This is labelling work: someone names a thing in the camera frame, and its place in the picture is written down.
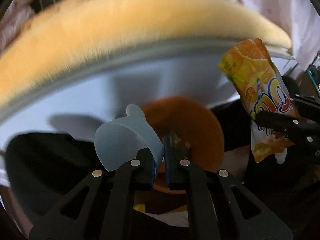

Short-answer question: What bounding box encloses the orange juice snack bag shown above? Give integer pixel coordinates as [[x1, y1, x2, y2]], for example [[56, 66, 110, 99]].
[[218, 38, 298, 163]]

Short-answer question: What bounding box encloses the translucent plastic dome lid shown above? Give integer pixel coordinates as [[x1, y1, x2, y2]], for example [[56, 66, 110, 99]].
[[94, 103, 164, 171]]

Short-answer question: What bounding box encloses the green plastic bottle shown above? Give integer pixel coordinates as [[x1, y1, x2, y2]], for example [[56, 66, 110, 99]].
[[169, 131, 190, 152]]

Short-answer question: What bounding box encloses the orange plastic trash bin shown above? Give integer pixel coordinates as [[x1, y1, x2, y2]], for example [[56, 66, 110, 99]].
[[139, 96, 225, 195]]

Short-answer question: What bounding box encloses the yellow cloth under bin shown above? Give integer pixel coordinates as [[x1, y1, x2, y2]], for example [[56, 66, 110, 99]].
[[133, 204, 145, 213]]

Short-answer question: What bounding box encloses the white curtain right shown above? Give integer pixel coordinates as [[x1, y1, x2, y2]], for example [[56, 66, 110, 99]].
[[231, 0, 319, 71]]

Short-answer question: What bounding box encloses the yellow floral fleece blanket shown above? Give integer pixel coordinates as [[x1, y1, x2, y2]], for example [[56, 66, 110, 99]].
[[1, 0, 292, 108]]

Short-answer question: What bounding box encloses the folded floral white quilt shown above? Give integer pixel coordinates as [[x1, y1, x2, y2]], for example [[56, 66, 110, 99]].
[[1, 0, 35, 53]]

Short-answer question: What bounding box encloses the white bed frame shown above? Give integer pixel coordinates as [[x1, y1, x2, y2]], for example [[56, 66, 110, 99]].
[[0, 38, 296, 156]]

